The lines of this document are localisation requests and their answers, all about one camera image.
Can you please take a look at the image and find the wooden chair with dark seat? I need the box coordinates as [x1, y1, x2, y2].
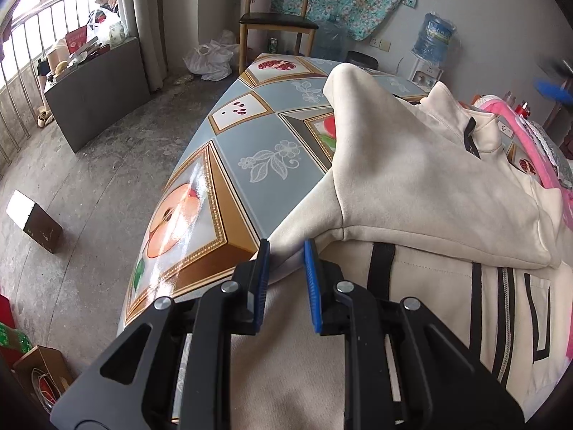
[239, 0, 319, 75]

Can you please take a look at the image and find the black bin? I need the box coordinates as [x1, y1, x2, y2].
[347, 51, 377, 71]

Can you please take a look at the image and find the cream jacket with black trim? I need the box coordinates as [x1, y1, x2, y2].
[170, 63, 573, 430]

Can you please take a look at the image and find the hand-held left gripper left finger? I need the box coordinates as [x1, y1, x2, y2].
[50, 238, 271, 430]

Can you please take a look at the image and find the pink cloth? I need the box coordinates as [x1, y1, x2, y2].
[475, 94, 573, 189]

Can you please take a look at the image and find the blue water dispenser bottle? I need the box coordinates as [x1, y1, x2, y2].
[412, 11, 457, 66]

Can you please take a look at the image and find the grey cabinet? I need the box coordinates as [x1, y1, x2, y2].
[43, 36, 150, 153]

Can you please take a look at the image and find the brown and white box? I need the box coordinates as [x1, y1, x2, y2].
[6, 189, 63, 254]

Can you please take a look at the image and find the open cardboard box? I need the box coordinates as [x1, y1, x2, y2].
[13, 345, 74, 406]

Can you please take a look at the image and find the clear large water jug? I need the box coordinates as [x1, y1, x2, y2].
[313, 18, 350, 61]

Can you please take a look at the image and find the green packet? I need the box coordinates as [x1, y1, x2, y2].
[0, 322, 32, 354]

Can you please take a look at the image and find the red box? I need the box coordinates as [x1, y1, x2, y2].
[65, 29, 90, 54]

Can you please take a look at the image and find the white water dispenser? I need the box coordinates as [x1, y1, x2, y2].
[409, 57, 444, 89]

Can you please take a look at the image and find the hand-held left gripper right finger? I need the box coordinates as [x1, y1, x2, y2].
[303, 239, 524, 430]

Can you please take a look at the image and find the white bag with red print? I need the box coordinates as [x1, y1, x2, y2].
[86, 8, 121, 46]

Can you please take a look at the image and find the white plastic bag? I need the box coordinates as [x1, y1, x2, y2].
[183, 30, 240, 82]

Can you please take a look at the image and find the table with patterned tablecloth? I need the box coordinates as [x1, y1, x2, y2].
[117, 53, 573, 336]

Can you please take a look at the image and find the grey curtain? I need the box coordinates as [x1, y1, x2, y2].
[116, 0, 168, 92]

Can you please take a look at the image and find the pale cylinder appliance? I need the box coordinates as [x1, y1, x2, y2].
[242, 0, 280, 54]

